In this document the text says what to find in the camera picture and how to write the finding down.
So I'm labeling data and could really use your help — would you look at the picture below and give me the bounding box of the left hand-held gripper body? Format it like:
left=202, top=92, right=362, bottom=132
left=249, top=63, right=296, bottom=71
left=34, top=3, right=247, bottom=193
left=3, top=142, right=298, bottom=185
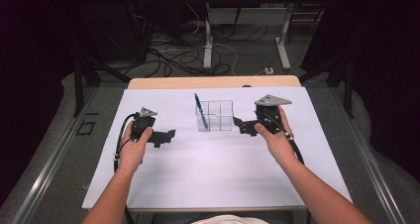
left=131, top=106, right=158, bottom=143

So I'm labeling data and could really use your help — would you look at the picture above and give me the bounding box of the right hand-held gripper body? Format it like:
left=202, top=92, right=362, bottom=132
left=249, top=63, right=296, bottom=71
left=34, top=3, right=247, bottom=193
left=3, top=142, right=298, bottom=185
left=253, top=94, right=293, bottom=136

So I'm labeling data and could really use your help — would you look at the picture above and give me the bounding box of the white table mat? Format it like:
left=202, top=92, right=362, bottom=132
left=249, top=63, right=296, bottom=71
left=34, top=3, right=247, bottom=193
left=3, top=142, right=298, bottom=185
left=81, top=86, right=353, bottom=210

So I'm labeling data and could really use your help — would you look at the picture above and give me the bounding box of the person's right hand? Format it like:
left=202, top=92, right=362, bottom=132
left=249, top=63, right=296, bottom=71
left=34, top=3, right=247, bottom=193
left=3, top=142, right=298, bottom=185
left=254, top=105, right=299, bottom=168

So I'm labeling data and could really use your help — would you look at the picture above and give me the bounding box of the bundle of black floor cables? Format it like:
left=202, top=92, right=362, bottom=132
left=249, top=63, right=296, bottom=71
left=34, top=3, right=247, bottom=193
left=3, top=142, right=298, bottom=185
left=145, top=19, right=234, bottom=78

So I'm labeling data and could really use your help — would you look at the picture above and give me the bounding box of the hand-held gripper cable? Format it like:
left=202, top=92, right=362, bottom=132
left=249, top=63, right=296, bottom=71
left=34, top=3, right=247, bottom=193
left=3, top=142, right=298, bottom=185
left=113, top=112, right=138, bottom=174
left=262, top=112, right=305, bottom=167

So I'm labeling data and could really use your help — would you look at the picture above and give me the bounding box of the black metal stand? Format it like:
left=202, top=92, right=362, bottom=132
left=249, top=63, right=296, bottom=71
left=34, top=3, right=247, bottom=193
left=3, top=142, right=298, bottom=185
left=298, top=52, right=355, bottom=119
left=72, top=45, right=132, bottom=118

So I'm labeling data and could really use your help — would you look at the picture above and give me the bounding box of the right hand-held gripper cable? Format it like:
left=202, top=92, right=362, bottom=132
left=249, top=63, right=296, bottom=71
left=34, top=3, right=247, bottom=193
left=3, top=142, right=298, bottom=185
left=262, top=112, right=305, bottom=167

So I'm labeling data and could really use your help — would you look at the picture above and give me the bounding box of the blue pen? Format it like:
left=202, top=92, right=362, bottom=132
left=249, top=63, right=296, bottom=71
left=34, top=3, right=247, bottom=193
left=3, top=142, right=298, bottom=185
left=193, top=92, right=210, bottom=132

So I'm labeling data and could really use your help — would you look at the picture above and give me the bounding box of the white floor cable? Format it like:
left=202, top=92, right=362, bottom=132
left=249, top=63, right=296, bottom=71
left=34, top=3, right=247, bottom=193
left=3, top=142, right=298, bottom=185
left=186, top=2, right=240, bottom=77

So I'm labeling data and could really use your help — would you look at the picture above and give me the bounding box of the white-legged desk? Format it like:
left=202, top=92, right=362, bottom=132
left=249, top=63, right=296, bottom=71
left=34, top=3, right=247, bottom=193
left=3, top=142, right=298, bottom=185
left=183, top=0, right=335, bottom=71

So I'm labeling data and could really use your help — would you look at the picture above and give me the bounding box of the person's left hand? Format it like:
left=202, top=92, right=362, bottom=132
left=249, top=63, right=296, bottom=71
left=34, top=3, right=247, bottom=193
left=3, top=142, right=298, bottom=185
left=118, top=120, right=155, bottom=174

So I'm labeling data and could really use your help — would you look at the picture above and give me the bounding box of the person's white clothing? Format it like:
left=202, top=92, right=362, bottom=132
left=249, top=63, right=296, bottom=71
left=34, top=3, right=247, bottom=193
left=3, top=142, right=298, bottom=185
left=191, top=214, right=270, bottom=224

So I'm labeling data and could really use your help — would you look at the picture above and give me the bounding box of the black curtain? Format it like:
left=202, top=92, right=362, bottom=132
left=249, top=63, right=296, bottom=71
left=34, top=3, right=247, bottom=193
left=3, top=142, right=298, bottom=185
left=0, top=0, right=77, bottom=205
left=301, top=0, right=420, bottom=182

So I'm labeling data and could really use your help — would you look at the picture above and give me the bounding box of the clear plastic pen holder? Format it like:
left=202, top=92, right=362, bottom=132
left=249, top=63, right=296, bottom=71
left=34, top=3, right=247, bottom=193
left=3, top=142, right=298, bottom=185
left=196, top=99, right=235, bottom=133

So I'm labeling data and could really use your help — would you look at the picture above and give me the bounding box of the left hand-held gripper cable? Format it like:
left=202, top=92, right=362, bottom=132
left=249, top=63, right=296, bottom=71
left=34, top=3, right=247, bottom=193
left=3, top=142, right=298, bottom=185
left=113, top=112, right=138, bottom=174

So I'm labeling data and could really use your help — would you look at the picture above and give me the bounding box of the aluminium floor rail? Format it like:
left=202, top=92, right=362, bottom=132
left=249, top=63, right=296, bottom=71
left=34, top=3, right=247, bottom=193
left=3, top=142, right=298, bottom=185
left=9, top=86, right=99, bottom=224
left=330, top=86, right=408, bottom=224

